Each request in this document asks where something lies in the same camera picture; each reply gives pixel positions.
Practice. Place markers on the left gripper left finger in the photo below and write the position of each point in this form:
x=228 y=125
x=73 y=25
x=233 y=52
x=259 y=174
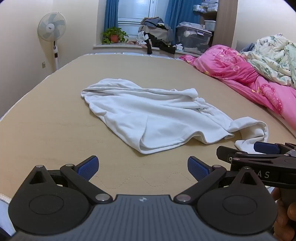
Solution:
x=50 y=202

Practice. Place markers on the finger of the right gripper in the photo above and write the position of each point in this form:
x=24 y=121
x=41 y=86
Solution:
x=277 y=148
x=242 y=154

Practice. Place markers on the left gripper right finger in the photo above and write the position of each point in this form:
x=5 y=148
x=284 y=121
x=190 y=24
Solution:
x=236 y=203

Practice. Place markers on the white garment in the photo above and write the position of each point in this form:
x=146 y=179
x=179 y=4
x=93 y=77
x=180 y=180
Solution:
x=152 y=120

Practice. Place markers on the pile of dark clothes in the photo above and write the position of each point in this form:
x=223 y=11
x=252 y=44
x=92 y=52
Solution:
x=153 y=32

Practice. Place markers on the person's right hand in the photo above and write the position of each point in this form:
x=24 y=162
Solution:
x=282 y=231

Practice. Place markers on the striped bed sheet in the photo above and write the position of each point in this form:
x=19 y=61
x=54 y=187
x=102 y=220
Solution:
x=7 y=228

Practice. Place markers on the pink quilt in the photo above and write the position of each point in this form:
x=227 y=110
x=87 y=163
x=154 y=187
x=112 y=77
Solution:
x=228 y=66

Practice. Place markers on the floral cream quilt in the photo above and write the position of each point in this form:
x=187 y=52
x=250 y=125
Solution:
x=274 y=58

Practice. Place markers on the white window sill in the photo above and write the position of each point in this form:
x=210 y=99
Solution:
x=133 y=47

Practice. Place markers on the clear plastic storage bin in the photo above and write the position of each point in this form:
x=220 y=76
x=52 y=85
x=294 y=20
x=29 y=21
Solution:
x=192 y=37

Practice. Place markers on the wooden shelf unit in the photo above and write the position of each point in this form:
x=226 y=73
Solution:
x=225 y=18

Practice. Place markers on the right blue curtain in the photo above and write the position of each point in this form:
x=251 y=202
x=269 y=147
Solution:
x=182 y=11

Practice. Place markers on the blue curtain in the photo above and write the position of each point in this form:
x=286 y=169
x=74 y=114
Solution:
x=111 y=14
x=182 y=11

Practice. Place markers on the potted green plant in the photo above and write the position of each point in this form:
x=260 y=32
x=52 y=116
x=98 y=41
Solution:
x=114 y=35

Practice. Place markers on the white standing fan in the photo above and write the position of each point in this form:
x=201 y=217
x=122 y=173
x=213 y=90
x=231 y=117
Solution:
x=51 y=28

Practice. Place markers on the left blue curtain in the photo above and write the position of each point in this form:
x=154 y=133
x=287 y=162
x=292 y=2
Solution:
x=111 y=14

